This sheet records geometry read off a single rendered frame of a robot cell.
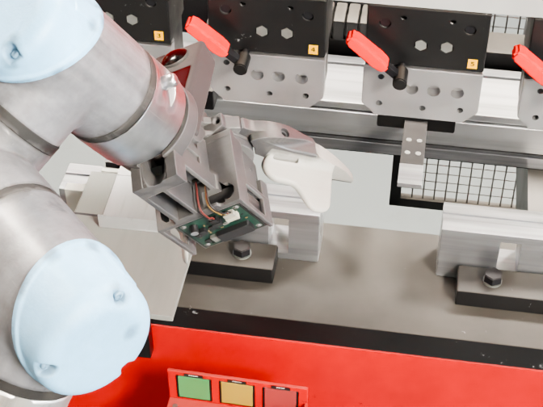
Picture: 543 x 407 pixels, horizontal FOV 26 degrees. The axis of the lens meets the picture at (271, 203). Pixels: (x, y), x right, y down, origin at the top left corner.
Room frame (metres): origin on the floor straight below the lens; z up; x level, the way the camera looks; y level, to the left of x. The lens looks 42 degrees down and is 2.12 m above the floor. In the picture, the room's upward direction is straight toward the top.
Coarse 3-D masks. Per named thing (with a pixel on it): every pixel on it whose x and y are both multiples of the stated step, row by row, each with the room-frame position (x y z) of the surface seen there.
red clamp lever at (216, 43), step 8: (192, 16) 1.23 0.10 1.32; (192, 24) 1.22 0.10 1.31; (200, 24) 1.22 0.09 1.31; (192, 32) 1.22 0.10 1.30; (200, 32) 1.21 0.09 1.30; (208, 32) 1.22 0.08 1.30; (216, 32) 1.23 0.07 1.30; (200, 40) 1.21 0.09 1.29; (208, 40) 1.21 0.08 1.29; (216, 40) 1.21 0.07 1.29; (224, 40) 1.22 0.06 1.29; (208, 48) 1.22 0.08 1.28; (216, 48) 1.21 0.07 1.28; (224, 48) 1.21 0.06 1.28; (224, 56) 1.21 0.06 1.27; (232, 56) 1.21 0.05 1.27; (240, 56) 1.22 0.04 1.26; (248, 56) 1.23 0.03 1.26; (240, 64) 1.20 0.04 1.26; (248, 64) 1.21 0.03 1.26; (240, 72) 1.20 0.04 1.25
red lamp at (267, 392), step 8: (264, 392) 1.04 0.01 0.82; (272, 392) 1.04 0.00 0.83; (280, 392) 1.03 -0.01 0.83; (288, 392) 1.03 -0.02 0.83; (296, 392) 1.03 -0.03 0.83; (264, 400) 1.04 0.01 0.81; (272, 400) 1.04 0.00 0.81; (280, 400) 1.03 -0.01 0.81; (288, 400) 1.03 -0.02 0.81; (296, 400) 1.03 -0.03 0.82
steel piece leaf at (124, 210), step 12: (120, 180) 1.28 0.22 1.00; (120, 192) 1.26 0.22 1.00; (132, 192) 1.26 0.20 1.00; (108, 204) 1.23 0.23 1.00; (120, 204) 1.23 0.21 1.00; (132, 204) 1.23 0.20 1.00; (144, 204) 1.23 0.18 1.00; (108, 216) 1.19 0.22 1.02; (120, 216) 1.18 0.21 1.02; (132, 216) 1.21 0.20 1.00; (144, 216) 1.21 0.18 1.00; (120, 228) 1.18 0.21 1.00; (132, 228) 1.18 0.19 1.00; (144, 228) 1.18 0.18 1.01; (156, 228) 1.18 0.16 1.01
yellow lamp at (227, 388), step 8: (224, 384) 1.05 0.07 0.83; (232, 384) 1.05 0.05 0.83; (240, 384) 1.04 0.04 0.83; (224, 392) 1.05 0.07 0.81; (232, 392) 1.05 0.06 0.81; (240, 392) 1.04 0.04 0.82; (248, 392) 1.04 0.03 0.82; (224, 400) 1.05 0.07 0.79; (232, 400) 1.05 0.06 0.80; (240, 400) 1.04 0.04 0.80; (248, 400) 1.04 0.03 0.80
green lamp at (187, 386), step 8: (184, 376) 1.06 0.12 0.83; (184, 384) 1.06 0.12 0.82; (192, 384) 1.06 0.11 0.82; (200, 384) 1.05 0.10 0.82; (208, 384) 1.05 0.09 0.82; (184, 392) 1.06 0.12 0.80; (192, 392) 1.06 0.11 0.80; (200, 392) 1.05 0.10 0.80; (208, 392) 1.05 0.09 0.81; (208, 400) 1.05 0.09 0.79
